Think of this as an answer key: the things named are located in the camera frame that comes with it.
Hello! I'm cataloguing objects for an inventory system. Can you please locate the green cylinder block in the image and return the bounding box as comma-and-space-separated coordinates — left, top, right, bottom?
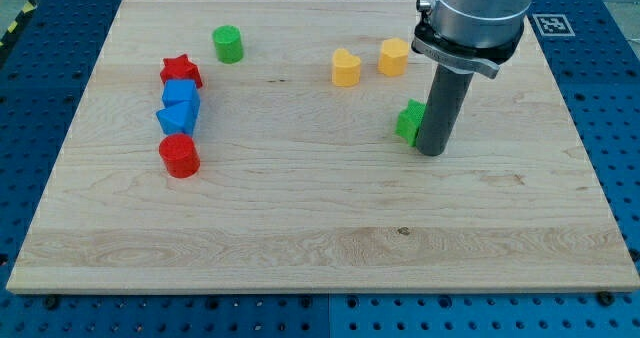
212, 25, 244, 64

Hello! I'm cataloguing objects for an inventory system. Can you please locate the blue cube block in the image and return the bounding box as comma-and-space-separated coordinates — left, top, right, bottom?
162, 79, 200, 115

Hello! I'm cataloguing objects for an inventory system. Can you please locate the wooden board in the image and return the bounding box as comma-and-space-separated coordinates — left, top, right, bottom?
7, 0, 639, 294

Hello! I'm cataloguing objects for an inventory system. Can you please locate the red star block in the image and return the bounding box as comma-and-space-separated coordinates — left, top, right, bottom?
160, 54, 203, 88

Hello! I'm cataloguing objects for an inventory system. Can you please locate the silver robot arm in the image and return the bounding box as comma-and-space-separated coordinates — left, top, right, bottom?
411, 0, 532, 79

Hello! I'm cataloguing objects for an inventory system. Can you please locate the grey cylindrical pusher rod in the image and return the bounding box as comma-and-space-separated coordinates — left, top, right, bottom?
416, 65, 473, 156

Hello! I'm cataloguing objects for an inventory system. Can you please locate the red cylinder block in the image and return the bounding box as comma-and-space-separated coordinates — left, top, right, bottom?
159, 133, 200, 178

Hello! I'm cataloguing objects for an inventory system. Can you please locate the yellow heart block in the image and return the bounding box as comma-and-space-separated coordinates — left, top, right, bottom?
331, 48, 361, 87

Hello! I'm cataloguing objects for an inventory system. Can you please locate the fiducial marker tag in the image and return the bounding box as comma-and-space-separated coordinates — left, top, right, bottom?
532, 14, 575, 37

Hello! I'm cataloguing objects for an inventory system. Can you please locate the blue triangle block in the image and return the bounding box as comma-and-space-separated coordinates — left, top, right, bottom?
156, 102, 197, 136

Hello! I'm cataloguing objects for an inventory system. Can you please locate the yellow hexagon block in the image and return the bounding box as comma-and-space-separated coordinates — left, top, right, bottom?
377, 38, 409, 77

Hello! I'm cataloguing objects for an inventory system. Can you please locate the green star block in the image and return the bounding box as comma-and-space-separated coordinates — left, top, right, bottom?
395, 99, 426, 147

